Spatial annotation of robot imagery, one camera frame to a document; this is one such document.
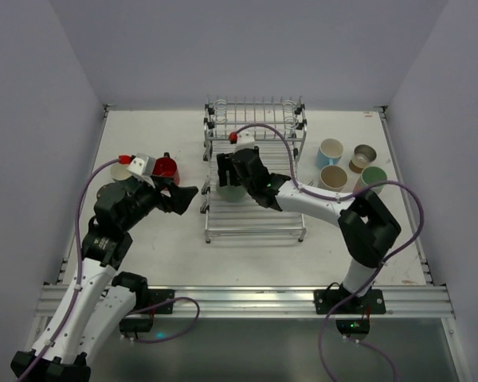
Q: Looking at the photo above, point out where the red mug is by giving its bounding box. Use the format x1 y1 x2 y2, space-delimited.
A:
152 152 180 185

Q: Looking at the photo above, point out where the sage green mug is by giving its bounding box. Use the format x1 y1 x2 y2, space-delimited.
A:
216 185 246 203

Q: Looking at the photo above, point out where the dark green mug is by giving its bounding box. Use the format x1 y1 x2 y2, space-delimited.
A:
110 163 135 183

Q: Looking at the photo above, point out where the light blue mug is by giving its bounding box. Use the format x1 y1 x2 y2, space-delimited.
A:
315 138 343 169

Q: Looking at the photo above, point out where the beige tumbler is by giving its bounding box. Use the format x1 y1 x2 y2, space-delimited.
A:
319 165 348 192

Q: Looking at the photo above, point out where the cream and brown cup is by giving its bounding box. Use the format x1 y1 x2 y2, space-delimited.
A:
348 144 377 173

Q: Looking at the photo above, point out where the light green tumbler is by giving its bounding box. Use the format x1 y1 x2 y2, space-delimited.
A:
360 166 387 188

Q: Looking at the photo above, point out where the pink tumbler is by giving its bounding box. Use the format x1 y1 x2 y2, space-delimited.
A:
353 177 366 193

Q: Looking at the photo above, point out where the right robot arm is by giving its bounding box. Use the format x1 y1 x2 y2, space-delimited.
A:
217 148 402 298

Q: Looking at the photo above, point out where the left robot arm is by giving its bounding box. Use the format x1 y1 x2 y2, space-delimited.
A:
11 177 198 381

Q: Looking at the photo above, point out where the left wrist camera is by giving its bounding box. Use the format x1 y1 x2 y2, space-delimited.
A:
127 153 156 187

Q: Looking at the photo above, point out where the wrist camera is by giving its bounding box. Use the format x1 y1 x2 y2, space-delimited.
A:
127 153 156 187
234 131 256 153

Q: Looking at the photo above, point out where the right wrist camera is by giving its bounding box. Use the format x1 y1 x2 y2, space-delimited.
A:
234 131 256 153

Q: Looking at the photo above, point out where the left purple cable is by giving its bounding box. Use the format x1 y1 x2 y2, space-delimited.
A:
14 154 131 382

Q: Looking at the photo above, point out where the silver wire dish rack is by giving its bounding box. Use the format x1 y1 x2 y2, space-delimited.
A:
200 96 308 243

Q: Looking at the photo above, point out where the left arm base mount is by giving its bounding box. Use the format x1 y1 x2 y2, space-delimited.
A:
119 289 175 339

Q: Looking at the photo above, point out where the aluminium mounting rail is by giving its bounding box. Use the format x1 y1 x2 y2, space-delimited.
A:
35 284 457 319

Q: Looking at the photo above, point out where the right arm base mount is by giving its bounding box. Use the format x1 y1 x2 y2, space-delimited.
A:
313 283 386 341

